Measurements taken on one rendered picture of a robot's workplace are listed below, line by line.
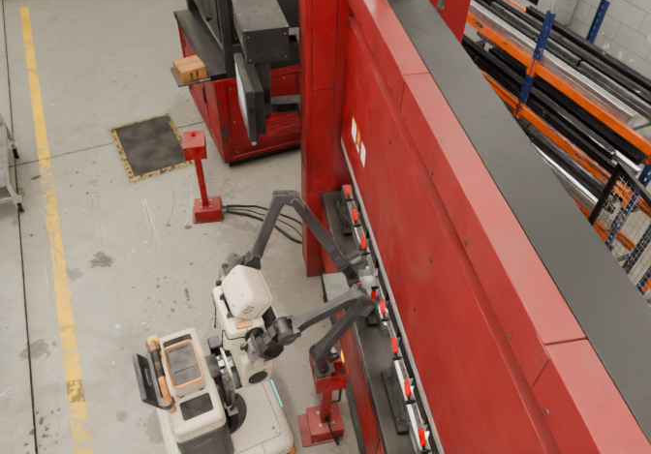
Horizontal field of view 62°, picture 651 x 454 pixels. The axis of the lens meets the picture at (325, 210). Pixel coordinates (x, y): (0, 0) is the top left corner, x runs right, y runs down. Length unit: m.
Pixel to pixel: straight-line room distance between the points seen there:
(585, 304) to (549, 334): 0.13
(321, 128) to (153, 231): 1.99
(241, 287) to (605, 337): 1.53
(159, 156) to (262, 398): 2.78
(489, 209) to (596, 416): 0.55
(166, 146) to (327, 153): 2.45
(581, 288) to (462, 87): 0.84
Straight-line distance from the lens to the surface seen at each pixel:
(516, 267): 1.34
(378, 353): 2.79
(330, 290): 2.82
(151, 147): 5.44
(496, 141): 1.68
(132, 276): 4.36
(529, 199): 1.51
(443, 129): 1.68
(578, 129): 4.03
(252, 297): 2.34
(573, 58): 4.14
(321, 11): 2.81
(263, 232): 2.55
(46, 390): 4.02
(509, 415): 1.52
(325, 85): 3.01
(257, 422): 3.27
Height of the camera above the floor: 3.27
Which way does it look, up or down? 45 degrees down
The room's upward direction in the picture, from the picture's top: 2 degrees clockwise
